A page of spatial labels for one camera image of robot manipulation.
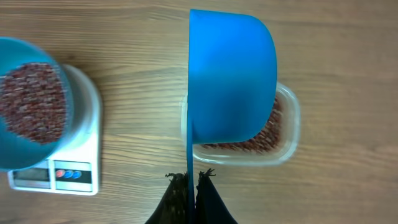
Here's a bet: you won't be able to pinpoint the blue plastic measuring scoop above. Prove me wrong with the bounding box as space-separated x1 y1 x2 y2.
185 9 277 216

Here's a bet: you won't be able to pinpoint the clear plastic food container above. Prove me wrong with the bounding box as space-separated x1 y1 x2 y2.
180 81 301 166

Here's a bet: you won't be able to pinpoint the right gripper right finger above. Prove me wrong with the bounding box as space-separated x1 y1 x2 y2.
195 169 238 224

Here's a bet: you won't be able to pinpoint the blue metal bowl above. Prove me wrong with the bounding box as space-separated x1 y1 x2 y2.
1 37 75 171

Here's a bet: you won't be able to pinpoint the red adzuki beans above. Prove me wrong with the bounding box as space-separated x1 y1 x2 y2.
202 97 283 154

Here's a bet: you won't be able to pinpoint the white digital kitchen scale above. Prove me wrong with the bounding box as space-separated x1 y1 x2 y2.
7 64 103 196

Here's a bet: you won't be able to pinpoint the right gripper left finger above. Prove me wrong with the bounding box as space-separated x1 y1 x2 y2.
146 173 188 224

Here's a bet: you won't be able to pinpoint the red beans in bowl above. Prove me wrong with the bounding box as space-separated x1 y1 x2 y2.
1 63 67 144

